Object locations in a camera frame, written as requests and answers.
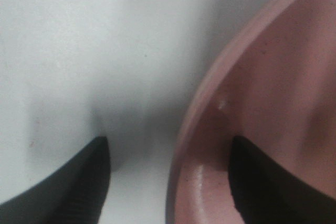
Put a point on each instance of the pink round plate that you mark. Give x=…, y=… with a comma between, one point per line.
x=274, y=84

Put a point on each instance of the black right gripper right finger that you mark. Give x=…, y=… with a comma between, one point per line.
x=264, y=192

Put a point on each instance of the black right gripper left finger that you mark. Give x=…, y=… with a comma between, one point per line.
x=75, y=193

